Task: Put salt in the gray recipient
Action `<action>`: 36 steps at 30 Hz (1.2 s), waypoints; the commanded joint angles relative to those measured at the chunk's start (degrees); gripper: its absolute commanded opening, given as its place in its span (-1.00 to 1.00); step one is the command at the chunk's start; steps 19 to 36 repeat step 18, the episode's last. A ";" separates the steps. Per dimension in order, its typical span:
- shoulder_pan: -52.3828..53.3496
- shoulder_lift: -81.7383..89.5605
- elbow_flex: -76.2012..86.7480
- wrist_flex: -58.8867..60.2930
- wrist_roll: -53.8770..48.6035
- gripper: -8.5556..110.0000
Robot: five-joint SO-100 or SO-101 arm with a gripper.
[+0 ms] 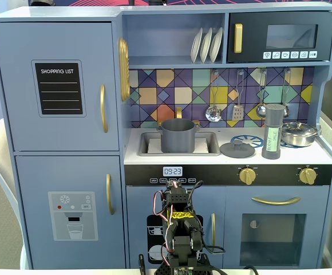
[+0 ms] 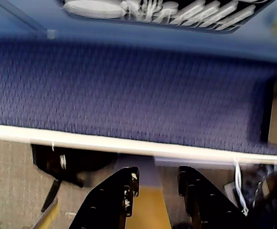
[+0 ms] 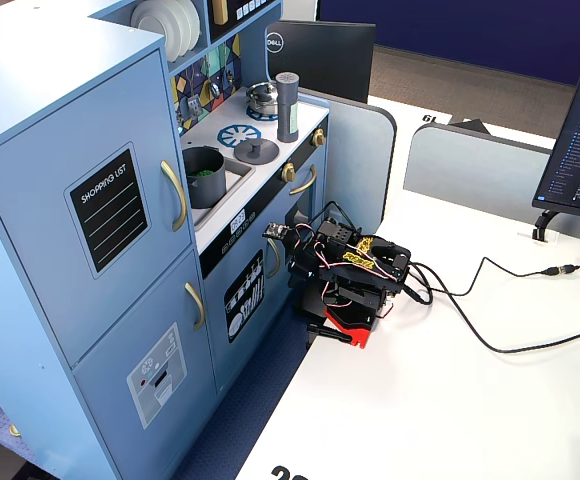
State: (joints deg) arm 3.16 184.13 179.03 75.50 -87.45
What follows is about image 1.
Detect metal slotted spatula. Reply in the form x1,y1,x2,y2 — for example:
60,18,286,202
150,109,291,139
231,70,244,122

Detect large blue fridge door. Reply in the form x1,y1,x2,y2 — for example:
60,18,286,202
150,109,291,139
0,22,120,152

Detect metal skimmer spoon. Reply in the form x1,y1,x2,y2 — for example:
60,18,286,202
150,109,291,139
205,70,223,123

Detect gold dishwasher door handle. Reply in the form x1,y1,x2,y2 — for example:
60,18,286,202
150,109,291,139
211,213,217,248

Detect blue toy kitchen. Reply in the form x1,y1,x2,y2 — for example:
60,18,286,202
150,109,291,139
0,2,332,270

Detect red white servo wires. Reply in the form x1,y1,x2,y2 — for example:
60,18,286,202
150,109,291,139
153,188,178,260

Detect gray salt shaker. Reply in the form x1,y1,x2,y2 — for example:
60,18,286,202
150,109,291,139
261,103,286,160

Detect metal ladle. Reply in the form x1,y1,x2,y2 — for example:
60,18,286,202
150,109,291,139
255,69,267,118

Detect blue dishwasher door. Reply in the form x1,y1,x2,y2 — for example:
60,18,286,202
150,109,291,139
125,186,226,269

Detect thick black cable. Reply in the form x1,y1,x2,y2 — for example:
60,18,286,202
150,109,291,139
211,265,260,275

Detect gray water dispenser panel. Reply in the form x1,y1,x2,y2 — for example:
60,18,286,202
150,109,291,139
48,191,100,242

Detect gold microwave handle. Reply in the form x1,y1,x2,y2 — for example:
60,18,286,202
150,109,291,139
234,23,244,54

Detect metal serving spoon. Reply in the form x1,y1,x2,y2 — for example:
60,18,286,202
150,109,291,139
280,68,292,118

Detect small blue fridge door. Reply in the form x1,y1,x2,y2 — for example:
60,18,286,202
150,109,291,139
14,155,127,269

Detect gray toy sink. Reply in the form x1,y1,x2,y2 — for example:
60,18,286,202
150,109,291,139
137,131,221,157

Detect gray plastic pot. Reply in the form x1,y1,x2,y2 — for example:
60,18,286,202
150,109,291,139
156,118,200,154

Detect short looped black cable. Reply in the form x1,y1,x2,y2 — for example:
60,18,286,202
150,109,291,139
201,245,227,255

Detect steel pot with lid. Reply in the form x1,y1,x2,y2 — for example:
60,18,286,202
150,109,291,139
280,121,322,147

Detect long gold fridge handle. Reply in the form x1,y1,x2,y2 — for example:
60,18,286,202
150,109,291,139
100,84,109,134

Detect white toy plate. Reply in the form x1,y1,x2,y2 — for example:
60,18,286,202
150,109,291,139
190,27,203,64
209,27,224,64
199,27,213,64

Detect dark microwave door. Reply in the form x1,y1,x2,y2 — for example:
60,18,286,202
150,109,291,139
227,11,332,64

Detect gray pot lid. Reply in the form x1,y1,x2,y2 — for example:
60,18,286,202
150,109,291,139
219,140,256,159

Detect curved gold oven handle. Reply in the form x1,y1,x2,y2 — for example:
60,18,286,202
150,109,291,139
251,196,301,206

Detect gold toy phone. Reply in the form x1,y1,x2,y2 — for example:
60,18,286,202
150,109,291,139
117,37,131,102

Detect gold toy faucet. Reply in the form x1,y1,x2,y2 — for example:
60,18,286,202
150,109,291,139
156,106,201,128

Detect gold stove knob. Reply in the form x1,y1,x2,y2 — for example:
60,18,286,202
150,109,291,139
298,167,317,186
238,167,257,186

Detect dishwasher rack decal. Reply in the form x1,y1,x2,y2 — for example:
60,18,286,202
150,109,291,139
147,214,204,266

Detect blue oven door with window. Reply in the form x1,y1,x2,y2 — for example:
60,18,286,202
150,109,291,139
225,186,330,269

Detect short gold fridge handle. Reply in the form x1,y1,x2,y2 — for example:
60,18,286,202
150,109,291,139
105,173,116,216

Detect black shopping list board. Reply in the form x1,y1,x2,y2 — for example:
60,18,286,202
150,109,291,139
30,59,86,118

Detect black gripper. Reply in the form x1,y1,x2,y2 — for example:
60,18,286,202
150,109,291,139
165,181,190,196

